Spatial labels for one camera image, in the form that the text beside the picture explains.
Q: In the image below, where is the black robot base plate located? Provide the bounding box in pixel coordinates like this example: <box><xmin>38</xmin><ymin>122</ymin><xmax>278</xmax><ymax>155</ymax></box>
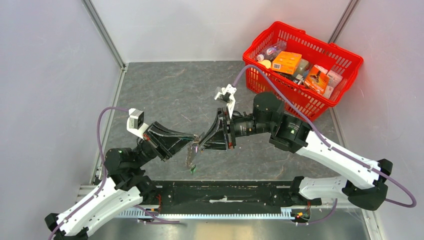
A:
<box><xmin>132</xmin><ymin>179</ymin><xmax>335</xmax><ymax>216</ymax></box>

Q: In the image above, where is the round yellow lid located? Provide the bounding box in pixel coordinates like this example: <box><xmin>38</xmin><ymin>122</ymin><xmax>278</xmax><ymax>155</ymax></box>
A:
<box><xmin>257</xmin><ymin>59</ymin><xmax>272</xmax><ymax>69</ymax></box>

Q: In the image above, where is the clear plastic bottle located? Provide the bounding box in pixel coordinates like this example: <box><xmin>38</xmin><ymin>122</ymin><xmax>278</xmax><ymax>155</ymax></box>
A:
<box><xmin>256</xmin><ymin>40</ymin><xmax>287</xmax><ymax>62</ymax></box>

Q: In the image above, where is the orange white product box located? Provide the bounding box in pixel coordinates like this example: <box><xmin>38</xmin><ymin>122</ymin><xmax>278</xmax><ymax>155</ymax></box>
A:
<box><xmin>303</xmin><ymin>64</ymin><xmax>329</xmax><ymax>95</ymax></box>

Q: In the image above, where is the slotted cable duct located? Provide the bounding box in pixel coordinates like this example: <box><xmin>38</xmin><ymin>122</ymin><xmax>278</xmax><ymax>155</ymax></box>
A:
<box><xmin>115</xmin><ymin>207</ymin><xmax>296</xmax><ymax>221</ymax></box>

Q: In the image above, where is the red plastic shopping basket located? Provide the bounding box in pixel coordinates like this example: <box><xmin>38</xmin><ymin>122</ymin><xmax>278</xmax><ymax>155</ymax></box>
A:
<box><xmin>242</xmin><ymin>21</ymin><xmax>364</xmax><ymax>122</ymax></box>

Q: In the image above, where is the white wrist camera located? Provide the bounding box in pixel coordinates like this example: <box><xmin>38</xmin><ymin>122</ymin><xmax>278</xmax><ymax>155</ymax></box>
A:
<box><xmin>126</xmin><ymin>108</ymin><xmax>149</xmax><ymax>139</ymax></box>
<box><xmin>213</xmin><ymin>84</ymin><xmax>237</xmax><ymax>119</ymax></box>

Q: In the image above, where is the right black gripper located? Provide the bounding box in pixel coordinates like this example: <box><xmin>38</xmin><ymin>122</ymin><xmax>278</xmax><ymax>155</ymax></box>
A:
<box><xmin>198</xmin><ymin>107</ymin><xmax>274</xmax><ymax>151</ymax></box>

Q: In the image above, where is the aluminium frame post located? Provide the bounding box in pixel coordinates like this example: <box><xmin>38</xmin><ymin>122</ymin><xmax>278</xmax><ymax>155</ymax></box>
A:
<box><xmin>81</xmin><ymin>0</ymin><xmax>126</xmax><ymax>69</ymax></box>
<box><xmin>327</xmin><ymin>0</ymin><xmax>360</xmax><ymax>44</ymax></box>

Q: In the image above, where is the right aluminium frame post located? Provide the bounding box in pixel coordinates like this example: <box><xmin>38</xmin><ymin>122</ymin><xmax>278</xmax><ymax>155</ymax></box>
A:
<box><xmin>327</xmin><ymin>0</ymin><xmax>360</xmax><ymax>44</ymax></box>

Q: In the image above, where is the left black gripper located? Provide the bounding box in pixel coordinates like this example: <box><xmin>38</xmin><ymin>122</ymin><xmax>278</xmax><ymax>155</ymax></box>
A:
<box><xmin>134</xmin><ymin>120</ymin><xmax>197</xmax><ymax>168</ymax></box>

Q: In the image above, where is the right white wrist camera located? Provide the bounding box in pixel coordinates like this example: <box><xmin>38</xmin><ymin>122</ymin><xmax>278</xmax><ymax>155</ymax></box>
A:
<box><xmin>213</xmin><ymin>84</ymin><xmax>237</xmax><ymax>119</ymax></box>

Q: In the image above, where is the orange cardboard box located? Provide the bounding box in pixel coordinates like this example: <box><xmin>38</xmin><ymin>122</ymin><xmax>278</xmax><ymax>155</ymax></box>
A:
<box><xmin>271</xmin><ymin>51</ymin><xmax>302</xmax><ymax>75</ymax></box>

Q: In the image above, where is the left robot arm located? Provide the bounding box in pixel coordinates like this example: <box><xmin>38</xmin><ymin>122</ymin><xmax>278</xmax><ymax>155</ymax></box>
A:
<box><xmin>44</xmin><ymin>120</ymin><xmax>199</xmax><ymax>240</ymax></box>

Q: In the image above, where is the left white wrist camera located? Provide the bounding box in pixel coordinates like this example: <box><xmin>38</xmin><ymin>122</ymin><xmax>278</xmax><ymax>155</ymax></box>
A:
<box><xmin>126</xmin><ymin>108</ymin><xmax>149</xmax><ymax>139</ymax></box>

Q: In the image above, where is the white small box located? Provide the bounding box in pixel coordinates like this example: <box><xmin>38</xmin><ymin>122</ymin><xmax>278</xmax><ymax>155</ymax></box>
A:
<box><xmin>323</xmin><ymin>70</ymin><xmax>343</xmax><ymax>99</ymax></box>

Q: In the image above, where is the left aluminium frame post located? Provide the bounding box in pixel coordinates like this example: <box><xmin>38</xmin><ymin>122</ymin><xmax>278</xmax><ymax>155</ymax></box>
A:
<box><xmin>81</xmin><ymin>0</ymin><xmax>126</xmax><ymax>69</ymax></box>

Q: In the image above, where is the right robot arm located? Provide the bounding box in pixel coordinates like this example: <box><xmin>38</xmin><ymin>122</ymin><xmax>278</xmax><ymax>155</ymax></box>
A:
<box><xmin>199</xmin><ymin>92</ymin><xmax>393</xmax><ymax>211</ymax></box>

